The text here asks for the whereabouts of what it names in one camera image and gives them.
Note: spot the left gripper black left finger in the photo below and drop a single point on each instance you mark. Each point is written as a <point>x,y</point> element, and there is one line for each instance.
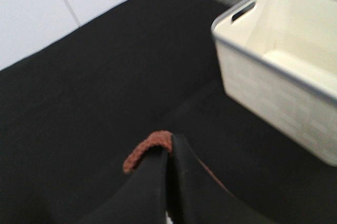
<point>142,199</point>

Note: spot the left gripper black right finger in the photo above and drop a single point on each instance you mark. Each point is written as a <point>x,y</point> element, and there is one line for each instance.
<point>194,196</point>

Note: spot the brown microfibre towel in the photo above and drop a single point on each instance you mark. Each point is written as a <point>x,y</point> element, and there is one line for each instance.
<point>161,139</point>

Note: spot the black table cloth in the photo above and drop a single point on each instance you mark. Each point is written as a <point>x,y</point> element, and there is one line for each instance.
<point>72,113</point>

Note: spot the white storage bin grey rim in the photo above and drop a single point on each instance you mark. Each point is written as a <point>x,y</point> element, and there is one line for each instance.
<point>278,59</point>

